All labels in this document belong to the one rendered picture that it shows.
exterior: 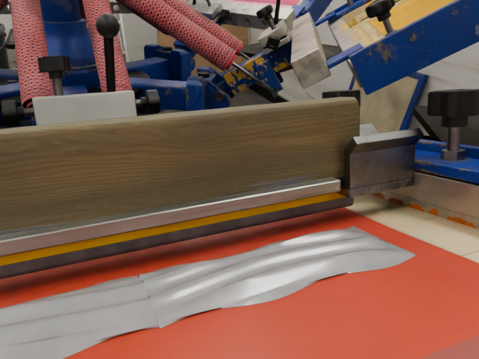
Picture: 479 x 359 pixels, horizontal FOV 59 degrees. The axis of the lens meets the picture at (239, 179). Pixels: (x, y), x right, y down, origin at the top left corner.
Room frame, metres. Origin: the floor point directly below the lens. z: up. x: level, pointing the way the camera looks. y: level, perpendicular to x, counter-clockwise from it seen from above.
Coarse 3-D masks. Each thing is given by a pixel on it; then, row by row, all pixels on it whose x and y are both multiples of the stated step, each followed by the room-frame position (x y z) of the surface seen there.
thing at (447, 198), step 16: (416, 176) 0.34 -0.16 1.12; (432, 176) 0.33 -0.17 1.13; (384, 192) 0.37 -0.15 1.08; (400, 192) 0.35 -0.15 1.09; (416, 192) 0.34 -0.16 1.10; (432, 192) 0.32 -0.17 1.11; (448, 192) 0.31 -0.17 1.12; (464, 192) 0.30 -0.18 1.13; (416, 208) 0.33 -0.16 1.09; (432, 208) 0.32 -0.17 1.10; (448, 208) 0.30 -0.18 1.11; (464, 208) 0.29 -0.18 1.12; (464, 224) 0.29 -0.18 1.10
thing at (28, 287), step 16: (112, 256) 0.26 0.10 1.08; (128, 256) 0.26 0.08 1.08; (48, 272) 0.24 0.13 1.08; (64, 272) 0.23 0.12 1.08; (80, 272) 0.23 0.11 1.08; (96, 272) 0.23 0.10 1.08; (112, 272) 0.23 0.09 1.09; (128, 272) 0.23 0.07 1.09; (0, 288) 0.21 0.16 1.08; (16, 288) 0.21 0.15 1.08; (32, 288) 0.21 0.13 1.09; (48, 288) 0.21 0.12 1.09; (64, 288) 0.21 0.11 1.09; (80, 288) 0.21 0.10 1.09; (0, 304) 0.19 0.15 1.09; (128, 336) 0.16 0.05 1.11; (144, 336) 0.15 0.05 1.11; (160, 336) 0.15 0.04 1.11; (80, 352) 0.14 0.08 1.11; (96, 352) 0.14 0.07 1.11; (112, 352) 0.14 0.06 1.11; (128, 352) 0.14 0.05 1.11; (144, 352) 0.14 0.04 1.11; (160, 352) 0.14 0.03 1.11
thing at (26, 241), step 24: (264, 192) 0.28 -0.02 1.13; (288, 192) 0.29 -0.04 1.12; (312, 192) 0.30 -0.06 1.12; (120, 216) 0.24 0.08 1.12; (144, 216) 0.24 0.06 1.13; (168, 216) 0.25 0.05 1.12; (192, 216) 0.26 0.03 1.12; (0, 240) 0.21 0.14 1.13; (24, 240) 0.21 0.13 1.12; (48, 240) 0.22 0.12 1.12; (72, 240) 0.22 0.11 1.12
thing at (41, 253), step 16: (336, 192) 0.33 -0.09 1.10; (256, 208) 0.30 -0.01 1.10; (272, 208) 0.30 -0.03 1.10; (288, 208) 0.31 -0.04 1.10; (176, 224) 0.27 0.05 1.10; (192, 224) 0.28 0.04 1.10; (96, 240) 0.25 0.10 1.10; (112, 240) 0.25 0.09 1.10; (16, 256) 0.22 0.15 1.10; (32, 256) 0.23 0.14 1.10
